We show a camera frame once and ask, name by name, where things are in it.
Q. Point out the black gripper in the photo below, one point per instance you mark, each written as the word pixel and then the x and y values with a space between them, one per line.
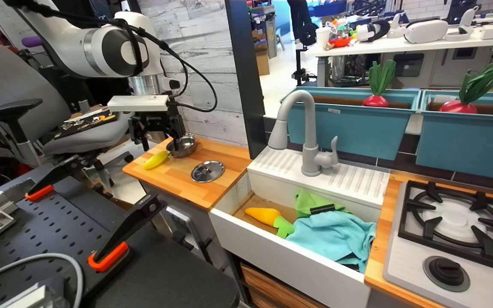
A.
pixel 155 122

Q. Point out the yellow toy banana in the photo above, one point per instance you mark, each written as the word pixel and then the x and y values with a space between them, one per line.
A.
pixel 155 160

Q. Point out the small metal pot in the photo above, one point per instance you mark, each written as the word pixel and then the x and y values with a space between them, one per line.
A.
pixel 184 148

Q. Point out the round metal pot lid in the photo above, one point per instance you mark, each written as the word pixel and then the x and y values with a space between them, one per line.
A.
pixel 207 172

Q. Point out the wooden side counter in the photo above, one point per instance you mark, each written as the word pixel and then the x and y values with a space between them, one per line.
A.
pixel 171 182

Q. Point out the tools pile on chair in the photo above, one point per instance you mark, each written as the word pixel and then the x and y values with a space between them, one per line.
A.
pixel 85 121

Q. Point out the whitewashed wood backdrop panel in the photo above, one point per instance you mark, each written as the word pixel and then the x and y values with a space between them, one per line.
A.
pixel 212 52

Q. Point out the black vertical pillar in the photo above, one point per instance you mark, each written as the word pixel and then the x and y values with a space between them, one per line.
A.
pixel 244 74

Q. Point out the orange toy carrot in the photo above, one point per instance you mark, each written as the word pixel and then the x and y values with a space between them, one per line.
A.
pixel 261 216

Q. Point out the black perforated base board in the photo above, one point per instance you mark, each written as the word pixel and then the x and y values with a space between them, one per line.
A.
pixel 46 228

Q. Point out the white toy sink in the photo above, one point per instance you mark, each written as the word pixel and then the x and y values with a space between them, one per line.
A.
pixel 268 247

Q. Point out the grey toy faucet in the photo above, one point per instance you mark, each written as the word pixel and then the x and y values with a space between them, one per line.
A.
pixel 309 155

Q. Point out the green cloth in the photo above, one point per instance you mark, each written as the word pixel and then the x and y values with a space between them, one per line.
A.
pixel 306 203

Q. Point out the grey office chair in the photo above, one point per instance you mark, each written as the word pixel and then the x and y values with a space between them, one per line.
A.
pixel 6 80

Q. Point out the purple cylinder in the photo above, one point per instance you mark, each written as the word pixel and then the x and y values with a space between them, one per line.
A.
pixel 29 42

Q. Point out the wooden drawer front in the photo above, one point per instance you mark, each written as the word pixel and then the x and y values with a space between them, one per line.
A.
pixel 263 292

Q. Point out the teal planter box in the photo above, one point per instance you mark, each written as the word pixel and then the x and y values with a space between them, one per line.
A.
pixel 349 131
pixel 469 146

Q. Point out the white cup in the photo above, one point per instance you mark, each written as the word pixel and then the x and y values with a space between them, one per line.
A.
pixel 321 38

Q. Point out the teal cloth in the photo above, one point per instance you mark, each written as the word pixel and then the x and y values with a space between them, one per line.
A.
pixel 332 237

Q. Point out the red toy radish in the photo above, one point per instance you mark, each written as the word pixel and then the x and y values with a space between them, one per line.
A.
pixel 477 86
pixel 380 78

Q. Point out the wooden stove counter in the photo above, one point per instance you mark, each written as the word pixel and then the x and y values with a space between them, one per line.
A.
pixel 378 246

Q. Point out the white background table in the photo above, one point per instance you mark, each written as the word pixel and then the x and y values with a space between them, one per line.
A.
pixel 393 45

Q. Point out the black stove grate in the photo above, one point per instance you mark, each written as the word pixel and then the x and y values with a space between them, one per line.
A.
pixel 428 225

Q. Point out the grey toy stove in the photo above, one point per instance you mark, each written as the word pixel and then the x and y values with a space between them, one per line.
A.
pixel 410 275

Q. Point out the white rounded device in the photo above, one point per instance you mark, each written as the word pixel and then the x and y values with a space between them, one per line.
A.
pixel 426 32

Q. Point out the black round stove knob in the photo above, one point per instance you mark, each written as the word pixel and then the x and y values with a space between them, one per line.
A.
pixel 445 273

